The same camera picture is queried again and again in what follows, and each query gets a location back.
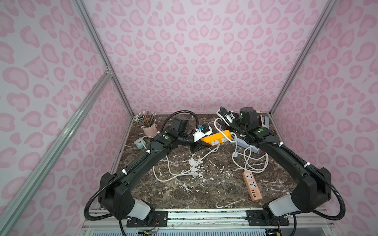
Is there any yellow power strip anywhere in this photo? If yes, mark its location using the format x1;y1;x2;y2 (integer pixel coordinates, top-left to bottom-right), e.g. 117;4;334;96
201;130;232;146

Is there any white cord of yellow strip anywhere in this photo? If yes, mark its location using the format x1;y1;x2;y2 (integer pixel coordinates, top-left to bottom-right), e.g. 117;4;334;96
152;117;237;183

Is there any white cord of pink strip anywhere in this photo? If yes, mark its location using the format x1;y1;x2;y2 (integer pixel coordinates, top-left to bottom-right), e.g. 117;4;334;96
231;144;270;174

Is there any pink power strip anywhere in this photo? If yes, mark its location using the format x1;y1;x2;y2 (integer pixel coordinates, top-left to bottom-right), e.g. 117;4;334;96
243;171;262;201

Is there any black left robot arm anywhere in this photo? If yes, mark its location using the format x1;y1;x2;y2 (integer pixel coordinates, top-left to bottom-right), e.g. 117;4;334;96
84;110;213;225

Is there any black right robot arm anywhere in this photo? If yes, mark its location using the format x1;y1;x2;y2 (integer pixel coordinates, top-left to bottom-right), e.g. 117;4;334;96
217;107;346;223

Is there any grey-blue power strip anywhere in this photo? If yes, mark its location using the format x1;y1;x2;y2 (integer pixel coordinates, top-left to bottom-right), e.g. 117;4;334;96
236;138;259;153

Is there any grey stapler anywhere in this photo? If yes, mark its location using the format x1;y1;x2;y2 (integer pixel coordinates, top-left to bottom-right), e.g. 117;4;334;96
259;115;270;129

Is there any pink pencil cup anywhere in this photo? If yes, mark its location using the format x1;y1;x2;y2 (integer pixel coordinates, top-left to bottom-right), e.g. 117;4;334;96
134;111;158;137

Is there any small green desk clock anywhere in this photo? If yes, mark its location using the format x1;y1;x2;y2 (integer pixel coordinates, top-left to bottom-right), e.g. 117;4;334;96
134;138;147;149

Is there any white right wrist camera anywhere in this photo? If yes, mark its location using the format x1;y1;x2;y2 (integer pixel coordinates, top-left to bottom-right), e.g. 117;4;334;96
216;106;236;125

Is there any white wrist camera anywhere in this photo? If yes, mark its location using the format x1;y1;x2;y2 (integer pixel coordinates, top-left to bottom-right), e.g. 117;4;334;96
216;106;236;125
193;124;213;142

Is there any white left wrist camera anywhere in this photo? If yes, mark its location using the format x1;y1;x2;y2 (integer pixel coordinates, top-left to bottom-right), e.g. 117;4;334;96
193;124;213;142

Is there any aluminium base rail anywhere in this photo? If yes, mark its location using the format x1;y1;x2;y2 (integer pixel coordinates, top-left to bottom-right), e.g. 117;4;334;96
80;208;338;236

